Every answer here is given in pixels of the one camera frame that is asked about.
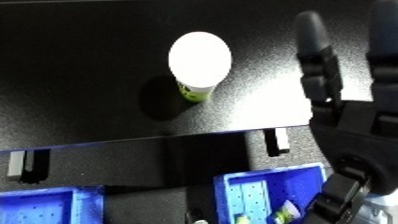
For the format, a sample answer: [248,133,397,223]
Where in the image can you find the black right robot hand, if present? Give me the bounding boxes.
[291,0,398,224]

